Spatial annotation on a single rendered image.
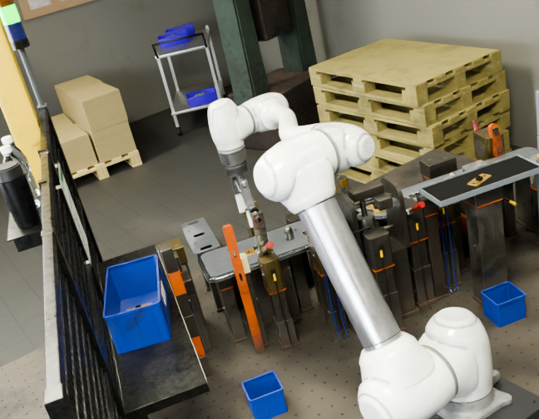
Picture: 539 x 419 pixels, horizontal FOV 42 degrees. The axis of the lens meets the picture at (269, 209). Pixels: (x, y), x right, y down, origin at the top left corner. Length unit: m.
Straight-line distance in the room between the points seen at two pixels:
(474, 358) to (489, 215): 0.65
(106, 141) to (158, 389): 4.84
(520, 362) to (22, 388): 1.71
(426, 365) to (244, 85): 4.46
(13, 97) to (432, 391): 1.71
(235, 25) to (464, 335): 4.36
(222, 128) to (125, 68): 5.87
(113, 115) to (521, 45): 3.52
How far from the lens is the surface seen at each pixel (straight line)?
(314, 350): 2.41
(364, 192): 2.27
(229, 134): 2.23
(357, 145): 1.74
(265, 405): 2.17
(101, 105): 6.51
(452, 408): 1.92
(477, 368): 1.85
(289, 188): 1.66
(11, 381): 2.83
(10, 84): 2.62
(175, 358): 1.98
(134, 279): 2.30
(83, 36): 7.88
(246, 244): 2.51
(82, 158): 6.57
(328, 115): 5.24
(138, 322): 2.03
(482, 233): 2.35
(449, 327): 1.80
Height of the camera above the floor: 2.15
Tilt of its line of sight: 25 degrees down
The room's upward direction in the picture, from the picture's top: 13 degrees counter-clockwise
